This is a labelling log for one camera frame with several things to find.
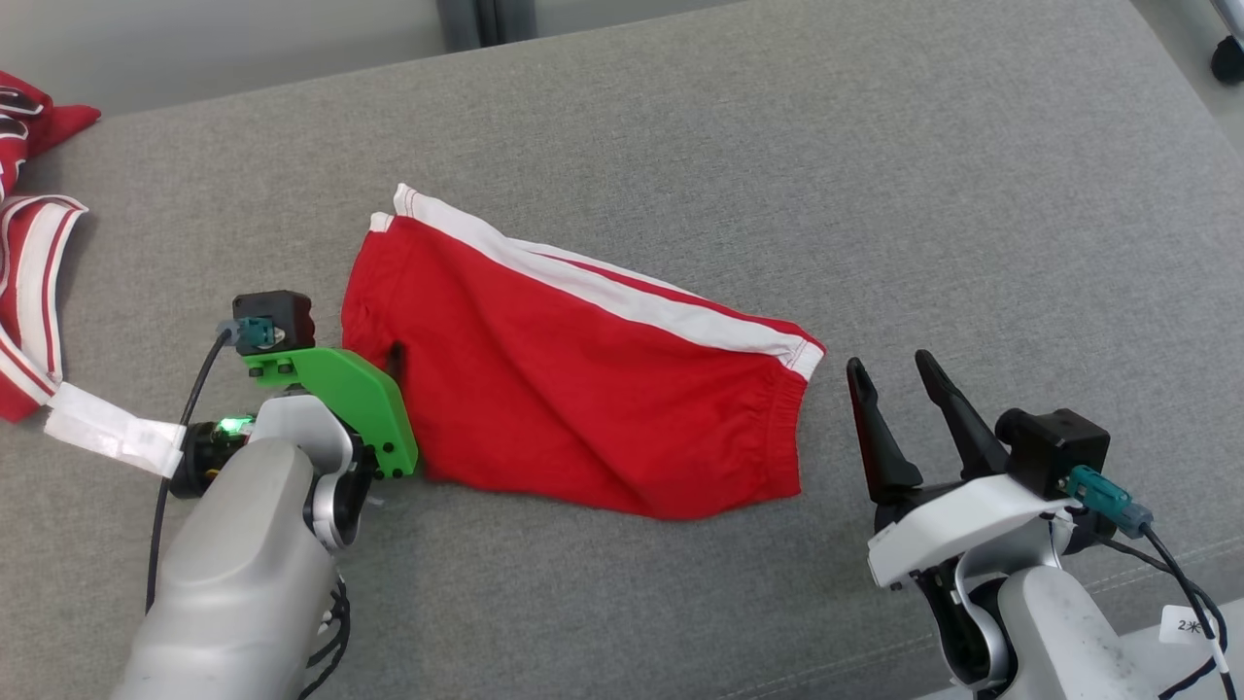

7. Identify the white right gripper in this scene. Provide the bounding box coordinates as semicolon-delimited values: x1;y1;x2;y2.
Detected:
846;350;1075;589

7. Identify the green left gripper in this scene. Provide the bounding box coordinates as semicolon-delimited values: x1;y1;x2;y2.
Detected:
243;342;419;479

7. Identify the red shorts white stripe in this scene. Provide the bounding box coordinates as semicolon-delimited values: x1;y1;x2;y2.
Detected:
340;183;827;521

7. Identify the red basketball jersey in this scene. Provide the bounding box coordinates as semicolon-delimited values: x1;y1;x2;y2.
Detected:
0;70;188;479

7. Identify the black caster wheel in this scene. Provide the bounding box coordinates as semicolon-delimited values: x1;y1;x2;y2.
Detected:
1210;34;1244;87

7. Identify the right arm teal-plug black cable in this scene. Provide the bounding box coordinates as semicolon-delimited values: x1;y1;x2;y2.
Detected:
1064;465;1233;700

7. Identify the arm teal-plug black cable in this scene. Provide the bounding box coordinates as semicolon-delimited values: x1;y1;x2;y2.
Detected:
1064;465;1233;700
144;316;280;615

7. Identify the left arm teal-plug black cable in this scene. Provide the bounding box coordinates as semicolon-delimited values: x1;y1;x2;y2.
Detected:
144;316;280;615

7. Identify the white cable label tag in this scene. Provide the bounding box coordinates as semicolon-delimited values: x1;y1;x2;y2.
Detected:
1158;603;1218;646

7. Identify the grey partition post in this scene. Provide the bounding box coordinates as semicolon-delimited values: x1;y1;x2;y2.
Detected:
435;0;538;52

